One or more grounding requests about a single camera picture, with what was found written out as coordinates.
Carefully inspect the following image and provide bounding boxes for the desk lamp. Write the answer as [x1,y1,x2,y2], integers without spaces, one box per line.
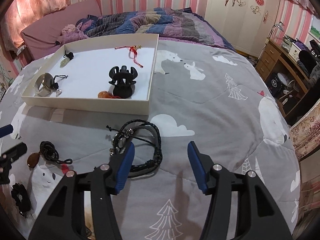
[268,21,284,39]

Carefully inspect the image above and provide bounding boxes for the striped purple blue blanket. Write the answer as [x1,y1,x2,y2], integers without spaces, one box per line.
[76,8,234,50]

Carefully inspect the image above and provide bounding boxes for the pink curtain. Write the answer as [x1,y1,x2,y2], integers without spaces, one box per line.
[1,0,71,51]

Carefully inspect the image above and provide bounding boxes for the pink headboard cushion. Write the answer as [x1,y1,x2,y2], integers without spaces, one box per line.
[21,0,101,60]

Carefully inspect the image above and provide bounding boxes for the cream flower hair accessory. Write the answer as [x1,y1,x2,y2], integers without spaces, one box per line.
[84,191,95,239]

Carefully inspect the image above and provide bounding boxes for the beige bangle bracelet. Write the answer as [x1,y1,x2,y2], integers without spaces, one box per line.
[34,73,57,98]

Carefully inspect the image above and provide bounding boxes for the framed wedding photo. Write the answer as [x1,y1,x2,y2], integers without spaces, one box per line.
[309,15,320,41]

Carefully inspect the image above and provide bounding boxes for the white wardrobe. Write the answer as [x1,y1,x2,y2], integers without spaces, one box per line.
[204,0,279,57]

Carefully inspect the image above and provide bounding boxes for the white shallow tray box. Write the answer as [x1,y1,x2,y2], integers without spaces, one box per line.
[22,34,158,115]

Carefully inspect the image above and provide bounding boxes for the wooden desk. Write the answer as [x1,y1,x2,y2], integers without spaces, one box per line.
[255,38,310,120]

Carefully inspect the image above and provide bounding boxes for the black bag on desk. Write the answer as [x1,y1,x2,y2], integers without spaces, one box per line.
[297,40,319,79]

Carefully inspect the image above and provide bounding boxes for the grey polar bear quilt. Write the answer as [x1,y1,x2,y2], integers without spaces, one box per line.
[1,40,300,239]

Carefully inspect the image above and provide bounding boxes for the black hair claw clip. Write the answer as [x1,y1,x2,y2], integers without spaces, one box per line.
[108,65,138,99]

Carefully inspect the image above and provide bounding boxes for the pink plush toy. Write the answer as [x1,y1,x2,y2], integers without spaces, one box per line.
[61,24,78,36]

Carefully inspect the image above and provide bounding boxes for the red cord orange bead pendant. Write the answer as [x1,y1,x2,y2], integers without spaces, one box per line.
[98,91,120,99]

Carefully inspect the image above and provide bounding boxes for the red string bracelet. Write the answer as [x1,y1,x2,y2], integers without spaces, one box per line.
[114,44,144,68]

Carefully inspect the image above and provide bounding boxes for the black scrunchie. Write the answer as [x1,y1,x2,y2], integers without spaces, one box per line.
[11,183,31,217]

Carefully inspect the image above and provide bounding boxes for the white drum under desk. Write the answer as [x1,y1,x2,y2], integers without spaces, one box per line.
[266,72,294,98]

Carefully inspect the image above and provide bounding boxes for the black leather cord bracelets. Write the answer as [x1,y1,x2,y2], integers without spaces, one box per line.
[106,119,164,179]

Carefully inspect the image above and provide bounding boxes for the floral upholstered chair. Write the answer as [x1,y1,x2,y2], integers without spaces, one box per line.
[290,100,320,160]

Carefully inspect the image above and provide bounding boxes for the brown stone pendant black cord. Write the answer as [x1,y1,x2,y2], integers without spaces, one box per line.
[26,141,73,169]

